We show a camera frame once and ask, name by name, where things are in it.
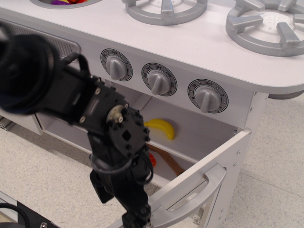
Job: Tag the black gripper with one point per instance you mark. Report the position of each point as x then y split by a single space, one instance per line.
126 184

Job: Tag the white toy oven door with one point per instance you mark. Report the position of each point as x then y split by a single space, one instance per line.
182 189

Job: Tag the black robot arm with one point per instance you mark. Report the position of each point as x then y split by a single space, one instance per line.
33 78

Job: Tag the orange salmon sushi toy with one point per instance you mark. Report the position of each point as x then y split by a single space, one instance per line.
152 159

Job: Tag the black mounting plate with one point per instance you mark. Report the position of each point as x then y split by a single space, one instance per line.
36 220

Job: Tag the yellow toy banana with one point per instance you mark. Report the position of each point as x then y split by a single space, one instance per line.
162 125

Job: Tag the grey middle stove knob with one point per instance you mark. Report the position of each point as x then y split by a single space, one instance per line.
159 79

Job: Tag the grey stove knob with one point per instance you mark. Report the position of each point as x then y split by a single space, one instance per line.
116 65
207 96
159 79

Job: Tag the grey right stove knob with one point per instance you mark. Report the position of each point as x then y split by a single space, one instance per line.
207 96

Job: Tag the grey left stove knob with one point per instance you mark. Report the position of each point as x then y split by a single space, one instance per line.
116 65

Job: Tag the white toy kitchen body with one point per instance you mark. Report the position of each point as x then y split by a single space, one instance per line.
198 49

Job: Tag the silver left stove burner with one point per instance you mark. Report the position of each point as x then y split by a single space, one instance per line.
165 12

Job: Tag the silver stove burner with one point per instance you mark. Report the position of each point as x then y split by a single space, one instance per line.
268 27
165 12

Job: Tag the grey vent grille panel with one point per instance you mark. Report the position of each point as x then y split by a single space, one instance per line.
64 47

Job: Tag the silver toy sink basin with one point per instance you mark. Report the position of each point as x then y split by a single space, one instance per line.
63 4

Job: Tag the silver right stove burner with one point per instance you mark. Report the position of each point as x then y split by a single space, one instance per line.
268 27

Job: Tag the grey oven door handle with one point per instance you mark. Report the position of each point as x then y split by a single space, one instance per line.
163 218

